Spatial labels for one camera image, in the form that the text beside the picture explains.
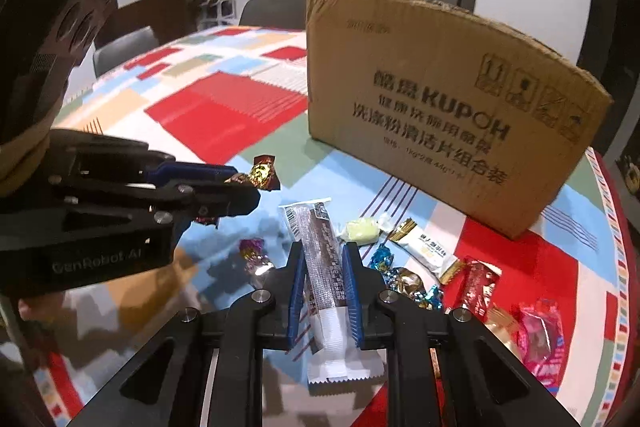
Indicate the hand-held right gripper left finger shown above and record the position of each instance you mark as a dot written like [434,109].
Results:
[297,287]

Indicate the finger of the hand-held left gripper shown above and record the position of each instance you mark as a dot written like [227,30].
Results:
[220,202]
[195,169]

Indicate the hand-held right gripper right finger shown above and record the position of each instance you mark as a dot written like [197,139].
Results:
[352,297]

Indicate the blue candy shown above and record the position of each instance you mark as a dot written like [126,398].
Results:
[382,257]

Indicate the gold brown candy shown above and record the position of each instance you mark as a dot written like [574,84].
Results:
[262,172]

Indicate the long brown white snack bar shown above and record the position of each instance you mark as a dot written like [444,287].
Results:
[320,237]

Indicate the purple candy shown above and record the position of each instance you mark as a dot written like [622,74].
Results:
[252,252]

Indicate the green candy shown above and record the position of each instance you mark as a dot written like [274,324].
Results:
[362,229]

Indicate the teal candy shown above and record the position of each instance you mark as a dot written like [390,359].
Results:
[430,297]

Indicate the red snack packet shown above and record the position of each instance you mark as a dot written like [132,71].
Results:
[477,287]

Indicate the tan gold snack wrapper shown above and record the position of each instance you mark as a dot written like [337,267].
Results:
[500,324]

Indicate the pink snack packet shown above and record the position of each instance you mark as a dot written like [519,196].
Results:
[540,337]

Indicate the brown cardboard box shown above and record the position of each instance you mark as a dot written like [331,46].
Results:
[425,57]

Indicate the colourful patchwork tablecloth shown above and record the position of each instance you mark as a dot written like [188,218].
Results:
[225,107]

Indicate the white gold snack packet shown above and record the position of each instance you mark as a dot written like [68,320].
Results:
[430,249]

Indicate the shoe rack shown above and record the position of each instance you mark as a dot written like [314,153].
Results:
[215,7]

